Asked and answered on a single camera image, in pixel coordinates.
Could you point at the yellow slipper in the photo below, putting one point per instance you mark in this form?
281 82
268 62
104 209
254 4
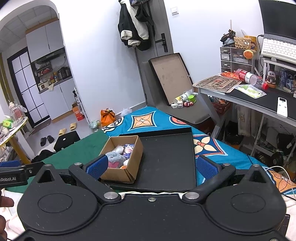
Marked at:
62 132
73 126

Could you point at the white remote control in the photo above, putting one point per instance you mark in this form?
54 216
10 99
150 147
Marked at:
282 107

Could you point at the black shallow tray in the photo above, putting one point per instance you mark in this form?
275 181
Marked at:
168 157

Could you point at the red toys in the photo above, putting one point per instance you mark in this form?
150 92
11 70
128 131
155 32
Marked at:
188 104

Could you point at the blue tissue pack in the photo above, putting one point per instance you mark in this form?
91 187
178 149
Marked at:
129 150

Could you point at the grey door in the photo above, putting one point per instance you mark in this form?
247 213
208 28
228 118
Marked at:
148 74

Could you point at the red label plastic bottle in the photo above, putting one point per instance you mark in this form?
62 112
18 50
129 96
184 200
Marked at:
249 77

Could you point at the orange plush toy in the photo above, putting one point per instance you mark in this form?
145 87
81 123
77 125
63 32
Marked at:
248 53

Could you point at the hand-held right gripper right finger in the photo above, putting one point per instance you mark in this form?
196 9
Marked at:
205 168

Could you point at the grey drawer organizer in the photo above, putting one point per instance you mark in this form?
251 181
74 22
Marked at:
231 60

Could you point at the green snack packet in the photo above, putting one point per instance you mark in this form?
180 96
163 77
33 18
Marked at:
251 90

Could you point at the white blanket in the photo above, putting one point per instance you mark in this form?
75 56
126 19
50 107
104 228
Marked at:
13 220

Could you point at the black slipper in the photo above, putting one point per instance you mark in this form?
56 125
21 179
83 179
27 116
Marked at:
50 139
43 141

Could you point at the white plastic bag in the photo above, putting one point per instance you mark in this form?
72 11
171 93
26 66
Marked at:
126 113

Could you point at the brown patterned board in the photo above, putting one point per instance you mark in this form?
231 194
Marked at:
217 82

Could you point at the black framed glass door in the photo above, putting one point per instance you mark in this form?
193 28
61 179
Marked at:
23 88

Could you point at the white light switch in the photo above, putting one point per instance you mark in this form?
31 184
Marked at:
174 10

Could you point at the black fan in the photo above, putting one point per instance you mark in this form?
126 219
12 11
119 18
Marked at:
277 159

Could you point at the brown cardboard box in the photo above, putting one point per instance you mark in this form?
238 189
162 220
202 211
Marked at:
131 166

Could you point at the grey desk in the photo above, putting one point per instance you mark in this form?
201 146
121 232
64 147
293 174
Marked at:
254 105

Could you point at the white kitchen cabinet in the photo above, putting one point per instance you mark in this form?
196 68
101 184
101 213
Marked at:
60 99

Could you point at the black monitor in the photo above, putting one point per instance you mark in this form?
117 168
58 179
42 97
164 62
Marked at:
277 16

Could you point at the orange bag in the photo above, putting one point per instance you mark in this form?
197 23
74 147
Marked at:
107 118

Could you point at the leaning brown board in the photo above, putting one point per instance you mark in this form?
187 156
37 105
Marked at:
171 76

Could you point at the greenish clear plastic bag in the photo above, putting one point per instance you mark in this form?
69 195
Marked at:
95 126

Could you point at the grey fluffy plush toy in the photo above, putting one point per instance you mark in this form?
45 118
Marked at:
115 157

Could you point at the black bag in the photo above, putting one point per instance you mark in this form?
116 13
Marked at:
67 141

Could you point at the grey folded cushion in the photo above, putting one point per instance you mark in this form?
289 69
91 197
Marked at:
196 115

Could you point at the dark clothing pile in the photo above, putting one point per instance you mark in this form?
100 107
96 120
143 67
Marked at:
44 156

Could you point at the white wall cabinet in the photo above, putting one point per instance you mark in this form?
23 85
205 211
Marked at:
44 39

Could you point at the red basket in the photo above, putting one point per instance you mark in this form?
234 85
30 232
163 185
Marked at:
220 107

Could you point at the green jar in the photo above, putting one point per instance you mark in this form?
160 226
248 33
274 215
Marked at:
191 98

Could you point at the round yellow edged table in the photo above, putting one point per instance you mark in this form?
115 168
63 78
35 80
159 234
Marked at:
13 132

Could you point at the orange cardboard box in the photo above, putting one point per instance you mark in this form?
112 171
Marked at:
78 113

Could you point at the white monitor stand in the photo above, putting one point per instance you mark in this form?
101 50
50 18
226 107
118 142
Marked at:
266 64

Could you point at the woven basket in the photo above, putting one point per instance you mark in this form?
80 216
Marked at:
242 42

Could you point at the white charger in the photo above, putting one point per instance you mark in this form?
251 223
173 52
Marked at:
174 106

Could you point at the black desk mat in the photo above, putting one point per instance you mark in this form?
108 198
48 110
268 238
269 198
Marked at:
266 104

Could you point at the person's left hand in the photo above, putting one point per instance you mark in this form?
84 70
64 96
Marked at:
5 202

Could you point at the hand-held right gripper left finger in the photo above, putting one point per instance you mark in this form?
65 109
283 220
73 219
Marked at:
97 166

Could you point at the white keyboard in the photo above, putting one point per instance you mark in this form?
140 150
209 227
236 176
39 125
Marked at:
277 47

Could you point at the glass bottle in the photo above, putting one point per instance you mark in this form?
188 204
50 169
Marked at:
15 113

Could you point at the white narrow rack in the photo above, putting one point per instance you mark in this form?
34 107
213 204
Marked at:
79 104

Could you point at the beige hanging cloth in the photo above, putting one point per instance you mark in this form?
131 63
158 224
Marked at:
246 120

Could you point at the black and beige hanging jacket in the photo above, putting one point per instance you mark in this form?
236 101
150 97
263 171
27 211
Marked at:
134 23

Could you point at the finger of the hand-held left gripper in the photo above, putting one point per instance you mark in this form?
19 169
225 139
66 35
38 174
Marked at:
9 163
34 168

